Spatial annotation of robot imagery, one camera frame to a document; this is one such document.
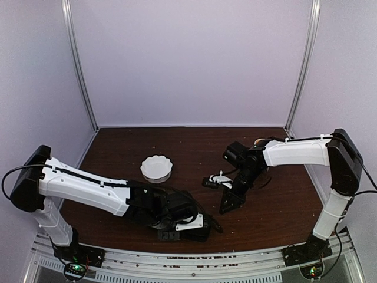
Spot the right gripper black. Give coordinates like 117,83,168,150
219,166,263,214

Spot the black zip tool case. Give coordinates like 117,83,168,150
157,227,211,242

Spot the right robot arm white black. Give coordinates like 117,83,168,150
212,129,367,261

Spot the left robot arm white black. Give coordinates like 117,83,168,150
2,145,211,262

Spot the white scalloped bowl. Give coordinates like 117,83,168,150
140,155,173,183

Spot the white patterned mug yellow inside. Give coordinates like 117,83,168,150
254,138,266,146

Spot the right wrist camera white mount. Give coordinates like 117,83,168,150
201,170,233,189

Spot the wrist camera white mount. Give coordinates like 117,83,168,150
201,170,233,189
175,213,204,232

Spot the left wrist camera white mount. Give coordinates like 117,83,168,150
175,213,204,232

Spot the aluminium front rail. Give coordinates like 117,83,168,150
21,232,366,282

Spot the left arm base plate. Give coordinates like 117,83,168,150
53,244,105,268

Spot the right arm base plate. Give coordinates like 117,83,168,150
282,243,333,266

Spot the right aluminium frame post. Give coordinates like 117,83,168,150
285,0,321,136

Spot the aluminium frame post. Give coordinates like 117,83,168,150
61,0,100,132
285,0,321,136

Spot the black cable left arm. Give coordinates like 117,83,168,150
1,164,223,233

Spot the left aluminium frame post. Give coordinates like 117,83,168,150
61,0,100,132

